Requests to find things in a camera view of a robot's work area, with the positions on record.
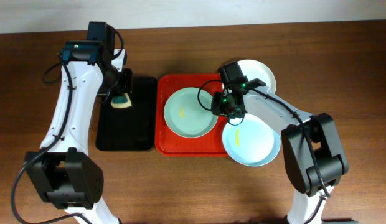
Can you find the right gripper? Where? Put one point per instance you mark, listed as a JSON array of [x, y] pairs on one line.
[[220, 110]]

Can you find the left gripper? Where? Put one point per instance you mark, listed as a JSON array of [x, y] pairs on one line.
[[124, 83]]

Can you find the green and yellow sponge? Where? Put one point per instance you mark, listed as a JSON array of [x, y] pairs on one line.
[[121, 102]]

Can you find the pale green plate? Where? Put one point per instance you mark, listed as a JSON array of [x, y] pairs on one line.
[[184, 113]]

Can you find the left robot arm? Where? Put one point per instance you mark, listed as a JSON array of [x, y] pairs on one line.
[[61, 170]]

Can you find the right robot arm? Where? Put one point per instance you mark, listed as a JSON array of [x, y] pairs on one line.
[[313, 153]]

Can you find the black plastic tray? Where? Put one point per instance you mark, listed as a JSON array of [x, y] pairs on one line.
[[131, 128]]

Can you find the red plastic tray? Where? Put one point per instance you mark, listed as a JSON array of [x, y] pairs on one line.
[[170, 144]]

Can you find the white plate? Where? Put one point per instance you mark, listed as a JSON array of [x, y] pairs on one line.
[[252, 69]]

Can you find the light blue plate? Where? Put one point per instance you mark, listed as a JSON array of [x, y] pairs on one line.
[[251, 142]]

